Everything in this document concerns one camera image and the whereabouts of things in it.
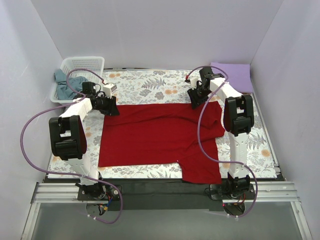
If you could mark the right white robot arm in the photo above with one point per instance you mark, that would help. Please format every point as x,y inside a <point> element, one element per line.
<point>238,120</point>

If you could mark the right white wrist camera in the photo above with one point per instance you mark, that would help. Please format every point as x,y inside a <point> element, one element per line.
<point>192,81</point>

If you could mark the folded purple t shirt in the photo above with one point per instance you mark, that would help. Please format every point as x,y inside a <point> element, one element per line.
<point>238,76</point>

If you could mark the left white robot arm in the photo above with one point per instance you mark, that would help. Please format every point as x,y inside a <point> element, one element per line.
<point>68,139</point>

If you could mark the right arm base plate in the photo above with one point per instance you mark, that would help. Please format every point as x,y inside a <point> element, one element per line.
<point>224,192</point>

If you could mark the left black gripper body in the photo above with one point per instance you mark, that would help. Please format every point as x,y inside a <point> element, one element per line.
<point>110,105</point>

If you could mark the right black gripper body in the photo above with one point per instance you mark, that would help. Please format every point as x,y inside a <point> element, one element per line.
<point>195,94</point>

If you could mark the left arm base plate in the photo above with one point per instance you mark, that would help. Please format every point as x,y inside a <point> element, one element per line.
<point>98,191</point>

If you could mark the blue-grey t shirt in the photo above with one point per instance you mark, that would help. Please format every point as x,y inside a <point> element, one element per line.
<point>63,90</point>

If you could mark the red t shirt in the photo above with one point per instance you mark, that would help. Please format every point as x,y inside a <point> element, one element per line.
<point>165,133</point>

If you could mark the floral tablecloth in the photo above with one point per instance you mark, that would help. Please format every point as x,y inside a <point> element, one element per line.
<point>137,87</point>

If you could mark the aluminium rail frame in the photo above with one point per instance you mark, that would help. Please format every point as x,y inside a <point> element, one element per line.
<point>163,210</point>

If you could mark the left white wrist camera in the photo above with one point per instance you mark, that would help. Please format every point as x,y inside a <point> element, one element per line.
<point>109,89</point>

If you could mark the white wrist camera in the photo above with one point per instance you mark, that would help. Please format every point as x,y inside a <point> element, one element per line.
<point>192,81</point>
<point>109,89</point>

